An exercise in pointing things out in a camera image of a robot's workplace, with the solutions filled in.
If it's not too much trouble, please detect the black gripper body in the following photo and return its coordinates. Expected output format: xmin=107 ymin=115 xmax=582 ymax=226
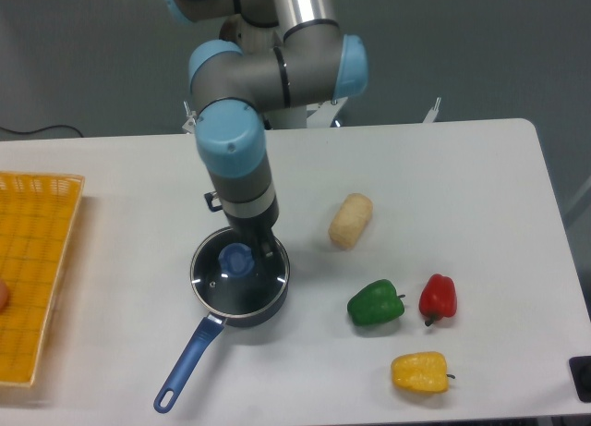
xmin=225 ymin=208 xmax=279 ymax=249

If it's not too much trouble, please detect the glass pot lid blue knob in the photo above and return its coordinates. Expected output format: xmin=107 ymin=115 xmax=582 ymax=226
xmin=188 ymin=225 xmax=290 ymax=318

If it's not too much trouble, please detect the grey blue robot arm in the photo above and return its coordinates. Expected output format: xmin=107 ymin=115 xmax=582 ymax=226
xmin=165 ymin=0 xmax=368 ymax=256

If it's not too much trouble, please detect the dark blue saucepan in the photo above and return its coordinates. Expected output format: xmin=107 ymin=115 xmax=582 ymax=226
xmin=153 ymin=227 xmax=290 ymax=414

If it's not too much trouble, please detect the beige bread loaf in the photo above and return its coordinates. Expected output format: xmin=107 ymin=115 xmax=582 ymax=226
xmin=328 ymin=193 xmax=373 ymax=250

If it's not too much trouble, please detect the green bell pepper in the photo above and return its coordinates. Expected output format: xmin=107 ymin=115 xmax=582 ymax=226
xmin=346 ymin=279 xmax=405 ymax=327

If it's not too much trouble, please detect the red bell pepper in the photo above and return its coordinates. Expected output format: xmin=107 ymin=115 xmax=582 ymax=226
xmin=419 ymin=274 xmax=457 ymax=326

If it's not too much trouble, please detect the yellow bell pepper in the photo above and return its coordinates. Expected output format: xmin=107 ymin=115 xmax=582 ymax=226
xmin=391 ymin=351 xmax=455 ymax=395

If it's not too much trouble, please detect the yellow woven basket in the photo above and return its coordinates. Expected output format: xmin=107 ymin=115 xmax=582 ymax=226
xmin=1 ymin=171 xmax=85 ymax=387

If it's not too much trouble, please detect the black device at table edge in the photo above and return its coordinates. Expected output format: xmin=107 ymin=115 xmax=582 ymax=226
xmin=569 ymin=356 xmax=591 ymax=403

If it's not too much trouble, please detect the black floor cable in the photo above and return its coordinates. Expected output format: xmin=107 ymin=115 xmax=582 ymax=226
xmin=0 ymin=124 xmax=85 ymax=138

